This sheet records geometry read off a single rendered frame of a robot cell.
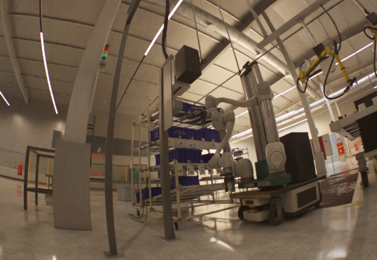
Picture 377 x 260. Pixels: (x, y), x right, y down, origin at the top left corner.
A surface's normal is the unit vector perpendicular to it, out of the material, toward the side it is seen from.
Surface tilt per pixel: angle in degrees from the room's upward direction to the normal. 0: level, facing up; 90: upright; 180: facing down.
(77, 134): 90
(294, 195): 90
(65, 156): 90
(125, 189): 90
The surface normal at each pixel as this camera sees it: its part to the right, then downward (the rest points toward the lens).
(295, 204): 0.30, -0.37
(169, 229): 0.54, -0.35
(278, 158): -0.44, -0.21
